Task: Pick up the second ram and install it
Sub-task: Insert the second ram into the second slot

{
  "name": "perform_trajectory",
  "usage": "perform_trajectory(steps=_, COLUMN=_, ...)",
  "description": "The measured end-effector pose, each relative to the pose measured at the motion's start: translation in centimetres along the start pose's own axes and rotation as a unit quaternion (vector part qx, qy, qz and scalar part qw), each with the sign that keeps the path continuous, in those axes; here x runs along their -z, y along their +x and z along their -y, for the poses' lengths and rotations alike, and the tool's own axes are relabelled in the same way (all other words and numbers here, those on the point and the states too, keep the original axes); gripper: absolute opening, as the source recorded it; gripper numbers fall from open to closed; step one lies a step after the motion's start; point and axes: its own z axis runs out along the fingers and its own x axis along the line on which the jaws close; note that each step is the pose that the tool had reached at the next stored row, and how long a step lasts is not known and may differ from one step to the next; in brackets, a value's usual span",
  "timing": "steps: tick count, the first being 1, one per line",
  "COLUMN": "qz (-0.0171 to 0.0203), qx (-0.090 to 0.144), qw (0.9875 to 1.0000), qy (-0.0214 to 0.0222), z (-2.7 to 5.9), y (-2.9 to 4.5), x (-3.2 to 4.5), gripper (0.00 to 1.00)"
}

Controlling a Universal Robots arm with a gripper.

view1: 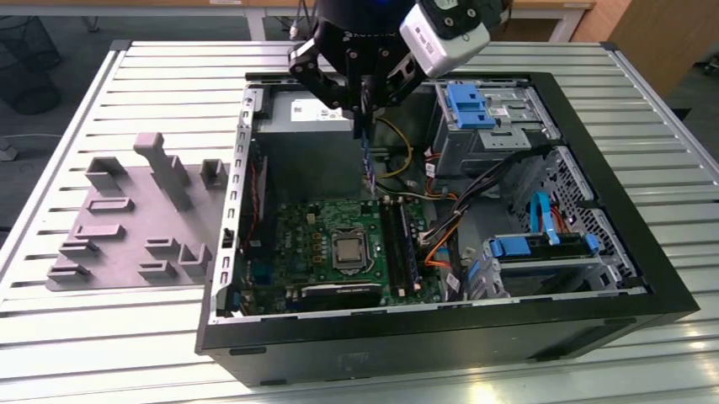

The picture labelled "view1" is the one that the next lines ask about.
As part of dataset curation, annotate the black PC case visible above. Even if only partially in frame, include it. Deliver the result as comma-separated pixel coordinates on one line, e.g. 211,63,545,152
194,71,703,388

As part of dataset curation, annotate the blue expansion slot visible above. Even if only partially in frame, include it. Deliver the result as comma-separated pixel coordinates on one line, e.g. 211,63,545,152
248,261,278,288

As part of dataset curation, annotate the installed RAM stick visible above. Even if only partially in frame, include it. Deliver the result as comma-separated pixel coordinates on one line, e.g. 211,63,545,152
395,201,425,291

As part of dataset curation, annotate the black graphics card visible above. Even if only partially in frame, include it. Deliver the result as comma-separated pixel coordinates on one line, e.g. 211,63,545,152
295,280,384,311

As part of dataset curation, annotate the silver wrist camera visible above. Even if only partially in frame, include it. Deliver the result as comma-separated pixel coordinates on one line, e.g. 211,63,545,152
398,0,494,79

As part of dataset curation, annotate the black mesh waste basket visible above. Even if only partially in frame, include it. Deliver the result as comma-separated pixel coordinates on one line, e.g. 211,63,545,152
0,16,64,115

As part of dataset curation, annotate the silver drive cage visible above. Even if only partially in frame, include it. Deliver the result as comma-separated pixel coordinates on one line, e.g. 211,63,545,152
431,82,563,178

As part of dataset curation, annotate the grey parts rack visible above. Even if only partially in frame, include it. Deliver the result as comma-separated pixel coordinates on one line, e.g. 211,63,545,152
46,130,235,292

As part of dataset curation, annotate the silver disk bay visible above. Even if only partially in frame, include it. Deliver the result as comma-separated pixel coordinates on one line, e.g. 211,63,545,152
482,235,647,302

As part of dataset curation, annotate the white framed wooden desk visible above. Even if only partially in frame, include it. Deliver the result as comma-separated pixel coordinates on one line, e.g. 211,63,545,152
0,0,597,43

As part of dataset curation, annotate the hard disk in blue carrier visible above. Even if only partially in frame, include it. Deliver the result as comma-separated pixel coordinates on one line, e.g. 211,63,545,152
486,233,602,264

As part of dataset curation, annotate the blue flat data cable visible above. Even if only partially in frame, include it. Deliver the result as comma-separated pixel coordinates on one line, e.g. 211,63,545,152
530,191,565,247

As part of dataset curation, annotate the wooden cabinet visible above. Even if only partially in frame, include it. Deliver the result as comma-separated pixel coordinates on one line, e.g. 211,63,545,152
609,0,719,98

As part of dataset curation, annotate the green motherboard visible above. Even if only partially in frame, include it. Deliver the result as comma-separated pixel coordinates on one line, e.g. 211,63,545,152
239,195,454,316

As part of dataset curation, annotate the grey power supply unit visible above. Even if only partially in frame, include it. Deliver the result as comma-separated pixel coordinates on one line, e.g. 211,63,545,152
252,90,371,204

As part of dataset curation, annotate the black cable bundle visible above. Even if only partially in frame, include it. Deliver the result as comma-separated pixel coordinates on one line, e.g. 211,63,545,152
418,145,555,245

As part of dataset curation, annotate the blue drive cage clip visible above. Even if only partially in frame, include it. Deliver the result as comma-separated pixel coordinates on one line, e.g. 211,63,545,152
446,83,501,130

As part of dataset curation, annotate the black RAM slot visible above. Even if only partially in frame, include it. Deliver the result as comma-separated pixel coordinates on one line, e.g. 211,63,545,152
379,195,410,299

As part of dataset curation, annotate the silver CPU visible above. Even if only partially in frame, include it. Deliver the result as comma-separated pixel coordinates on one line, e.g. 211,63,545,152
335,238,367,263

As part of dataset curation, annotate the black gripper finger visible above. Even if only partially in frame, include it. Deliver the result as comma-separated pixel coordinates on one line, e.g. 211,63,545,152
288,40,367,140
370,54,426,114

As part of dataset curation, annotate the orange yellow wire bundle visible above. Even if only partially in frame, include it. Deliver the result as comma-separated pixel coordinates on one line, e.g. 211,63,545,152
422,235,454,270

